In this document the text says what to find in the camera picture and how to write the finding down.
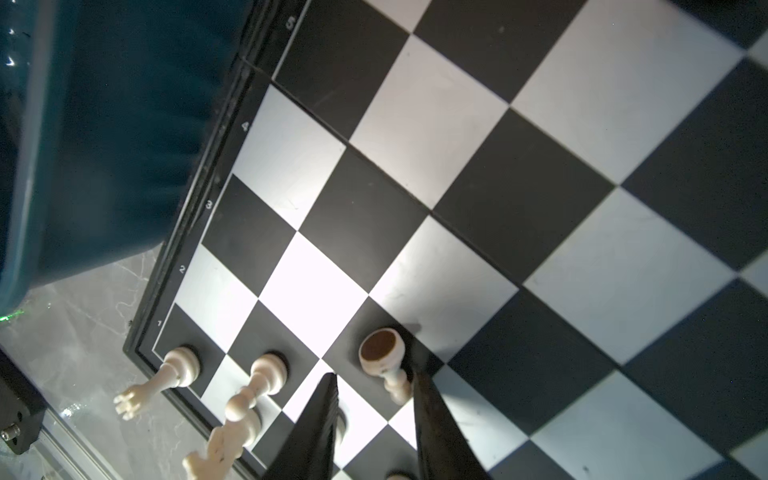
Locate white pawn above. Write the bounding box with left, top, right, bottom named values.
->
left=358, top=327, right=413, bottom=406
left=225, top=353, right=288, bottom=422

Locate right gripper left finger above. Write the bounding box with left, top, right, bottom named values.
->
left=262, top=373, right=340, bottom=480

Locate white knight on board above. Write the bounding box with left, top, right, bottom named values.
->
left=182, top=410, right=261, bottom=480

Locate white pawn on board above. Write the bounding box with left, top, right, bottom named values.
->
left=225, top=353, right=288, bottom=422

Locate white rook on board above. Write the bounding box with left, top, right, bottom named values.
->
left=113, top=347, right=201, bottom=421

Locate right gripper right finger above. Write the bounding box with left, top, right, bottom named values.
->
left=412, top=370, right=489, bottom=480

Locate black and white chessboard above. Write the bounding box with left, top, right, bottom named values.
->
left=124, top=1, right=767, bottom=479

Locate teal plastic tray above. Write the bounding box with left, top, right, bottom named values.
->
left=1, top=1, right=254, bottom=315

